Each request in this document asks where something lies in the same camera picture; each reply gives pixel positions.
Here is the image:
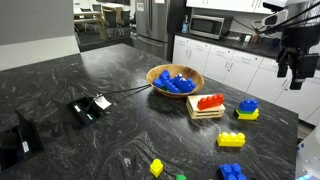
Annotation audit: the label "stainless steel refrigerator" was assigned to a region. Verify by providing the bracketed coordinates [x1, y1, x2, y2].
[134, 0, 186, 62]

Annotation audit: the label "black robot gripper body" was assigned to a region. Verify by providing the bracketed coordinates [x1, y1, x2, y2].
[276, 25, 320, 79]

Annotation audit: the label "blue soap bottle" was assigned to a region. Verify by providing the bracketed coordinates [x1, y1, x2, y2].
[182, 15, 189, 34]

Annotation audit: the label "small yellow lego brick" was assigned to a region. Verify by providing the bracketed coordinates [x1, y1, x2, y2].
[150, 159, 164, 177]

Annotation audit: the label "blue lego bricks in bowl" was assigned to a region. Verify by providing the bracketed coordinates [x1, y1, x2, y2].
[153, 70, 196, 94]

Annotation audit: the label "black cable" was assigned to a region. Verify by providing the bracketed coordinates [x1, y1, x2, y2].
[84, 83, 153, 113]

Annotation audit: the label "blue yellow green lego stack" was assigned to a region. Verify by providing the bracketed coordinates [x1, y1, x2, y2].
[234, 99, 259, 120]

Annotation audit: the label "blue lego brick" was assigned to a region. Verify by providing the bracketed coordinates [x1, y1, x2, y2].
[217, 163, 247, 180]

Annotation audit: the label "silver microwave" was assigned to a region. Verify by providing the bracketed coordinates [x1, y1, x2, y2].
[189, 15, 233, 40]

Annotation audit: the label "long yellow lego brick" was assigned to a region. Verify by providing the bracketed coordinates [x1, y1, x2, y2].
[217, 132, 246, 147]

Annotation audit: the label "small green lego brick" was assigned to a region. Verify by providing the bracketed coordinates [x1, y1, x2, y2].
[176, 174, 187, 180]

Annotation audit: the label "wooden bowl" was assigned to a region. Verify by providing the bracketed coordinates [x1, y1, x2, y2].
[146, 64, 204, 98]

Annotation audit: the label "wooden long table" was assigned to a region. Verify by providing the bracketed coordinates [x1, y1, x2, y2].
[74, 11, 107, 40]

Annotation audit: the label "black table power box left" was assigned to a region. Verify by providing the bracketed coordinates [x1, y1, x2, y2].
[0, 112, 44, 173]

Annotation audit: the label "orange lego brick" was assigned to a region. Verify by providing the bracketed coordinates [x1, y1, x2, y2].
[197, 94, 224, 110]

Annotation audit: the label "white kitchen cabinets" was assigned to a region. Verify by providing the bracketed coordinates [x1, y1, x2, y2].
[173, 35, 320, 125]

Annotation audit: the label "black table power box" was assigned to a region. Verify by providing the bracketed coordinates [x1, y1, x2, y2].
[67, 97, 107, 129]
[0, 112, 44, 173]

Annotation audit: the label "white paper tag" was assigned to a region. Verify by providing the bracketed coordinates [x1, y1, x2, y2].
[94, 96, 111, 109]

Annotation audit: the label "small wooden pallet block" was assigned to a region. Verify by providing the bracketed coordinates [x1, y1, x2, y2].
[186, 94, 225, 119]

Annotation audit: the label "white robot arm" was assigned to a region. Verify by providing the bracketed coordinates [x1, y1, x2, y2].
[251, 0, 320, 90]

